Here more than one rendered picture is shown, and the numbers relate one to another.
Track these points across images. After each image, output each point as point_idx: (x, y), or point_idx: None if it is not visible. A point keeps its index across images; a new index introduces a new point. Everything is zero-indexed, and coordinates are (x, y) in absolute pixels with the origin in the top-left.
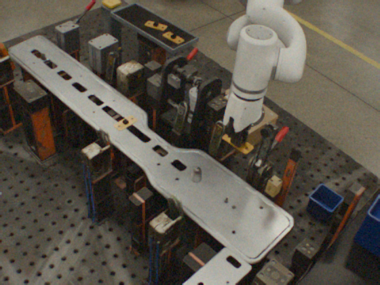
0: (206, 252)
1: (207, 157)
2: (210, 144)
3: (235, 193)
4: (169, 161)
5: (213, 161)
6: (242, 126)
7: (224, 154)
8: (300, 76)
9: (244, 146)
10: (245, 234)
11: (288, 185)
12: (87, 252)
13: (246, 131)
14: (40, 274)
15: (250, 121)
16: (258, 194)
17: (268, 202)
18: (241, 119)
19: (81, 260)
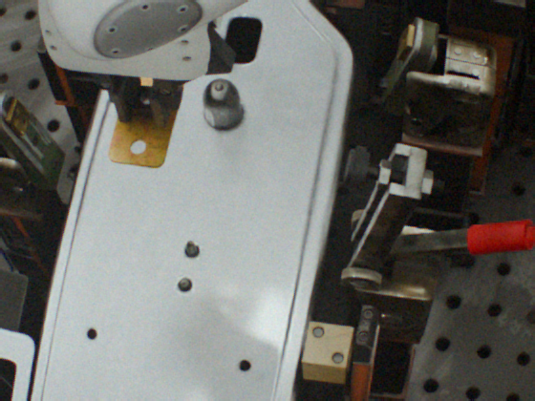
0: (3, 302)
1: (336, 88)
2: (392, 65)
3: (247, 256)
4: (235, 11)
5: (331, 116)
6: (74, 61)
7: (420, 132)
8: (82, 47)
9: (143, 134)
10: (108, 371)
11: (351, 395)
12: (27, 66)
13: (152, 94)
14: None
15: (123, 67)
16: (293, 329)
17: (280, 375)
18: (53, 37)
19: (1, 72)
